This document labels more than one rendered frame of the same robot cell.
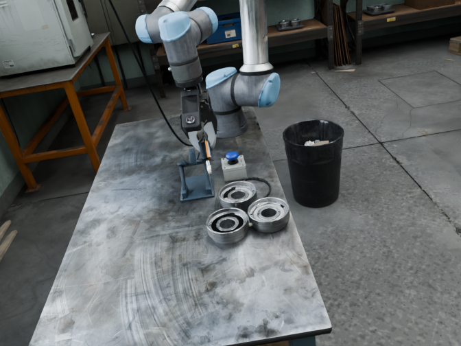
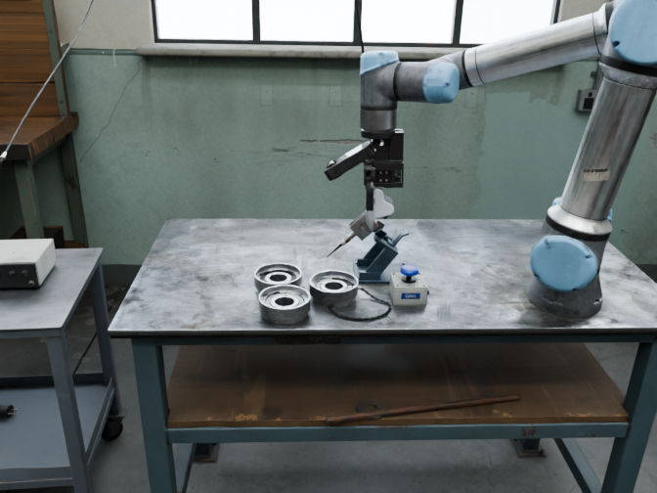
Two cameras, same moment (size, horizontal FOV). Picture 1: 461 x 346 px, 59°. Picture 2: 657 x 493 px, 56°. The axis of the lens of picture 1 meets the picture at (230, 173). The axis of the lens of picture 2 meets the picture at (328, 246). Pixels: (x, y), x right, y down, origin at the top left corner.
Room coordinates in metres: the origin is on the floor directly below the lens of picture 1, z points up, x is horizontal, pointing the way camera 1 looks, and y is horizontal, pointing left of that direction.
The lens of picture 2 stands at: (0.87, -1.20, 1.44)
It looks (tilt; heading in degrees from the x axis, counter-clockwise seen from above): 24 degrees down; 87
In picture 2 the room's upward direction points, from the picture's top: 1 degrees clockwise
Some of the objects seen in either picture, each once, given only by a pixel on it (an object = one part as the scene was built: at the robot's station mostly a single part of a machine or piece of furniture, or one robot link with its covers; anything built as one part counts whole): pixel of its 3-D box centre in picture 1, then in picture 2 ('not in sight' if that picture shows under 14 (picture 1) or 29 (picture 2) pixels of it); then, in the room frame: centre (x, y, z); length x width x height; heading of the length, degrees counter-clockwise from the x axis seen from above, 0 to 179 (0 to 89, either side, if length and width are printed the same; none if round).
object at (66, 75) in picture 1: (73, 102); not in sight; (3.44, 1.23, 0.39); 1.50 x 0.62 x 0.78; 0
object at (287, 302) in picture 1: (181, 187); (392, 267); (1.10, 0.16, 0.79); 1.20 x 0.60 x 0.02; 0
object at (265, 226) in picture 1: (269, 215); (284, 305); (0.84, -0.08, 0.82); 0.10 x 0.10 x 0.04
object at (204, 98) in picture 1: (194, 97); (381, 158); (1.04, 0.06, 1.09); 0.09 x 0.08 x 0.12; 175
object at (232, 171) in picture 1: (234, 167); (411, 288); (1.11, -0.01, 0.82); 0.08 x 0.07 x 0.05; 0
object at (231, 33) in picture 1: (228, 27); not in sight; (4.57, -0.24, 0.56); 0.52 x 0.38 x 0.22; 87
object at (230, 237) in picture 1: (228, 226); (278, 281); (0.82, 0.03, 0.82); 0.10 x 0.10 x 0.04
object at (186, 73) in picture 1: (184, 69); (378, 119); (1.03, 0.07, 1.17); 0.08 x 0.08 x 0.05
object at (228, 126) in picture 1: (227, 117); (567, 280); (1.45, -0.02, 0.85); 0.15 x 0.15 x 0.10
